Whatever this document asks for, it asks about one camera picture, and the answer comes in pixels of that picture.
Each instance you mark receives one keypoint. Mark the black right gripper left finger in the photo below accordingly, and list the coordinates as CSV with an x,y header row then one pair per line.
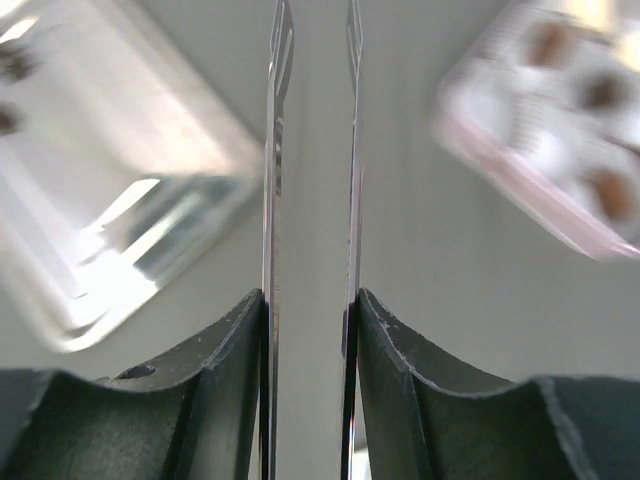
x,y
187,413

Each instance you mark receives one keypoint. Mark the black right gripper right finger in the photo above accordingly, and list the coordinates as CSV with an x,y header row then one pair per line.
x,y
430,415

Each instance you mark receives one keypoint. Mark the dark small chocolate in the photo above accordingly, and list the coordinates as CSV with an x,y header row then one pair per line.
x,y
615,193

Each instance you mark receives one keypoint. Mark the dark chocolate cube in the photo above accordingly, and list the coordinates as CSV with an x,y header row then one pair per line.
x,y
604,91

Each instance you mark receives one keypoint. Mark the brown milk chocolate block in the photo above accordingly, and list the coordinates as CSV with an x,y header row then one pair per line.
x,y
549,45

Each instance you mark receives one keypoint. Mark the metal tongs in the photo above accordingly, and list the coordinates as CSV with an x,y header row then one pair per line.
x,y
282,42

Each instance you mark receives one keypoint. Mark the pink chocolate tin box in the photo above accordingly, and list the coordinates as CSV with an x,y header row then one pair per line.
x,y
523,129

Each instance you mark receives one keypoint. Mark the silver metal tray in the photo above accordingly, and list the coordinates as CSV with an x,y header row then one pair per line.
x,y
120,164

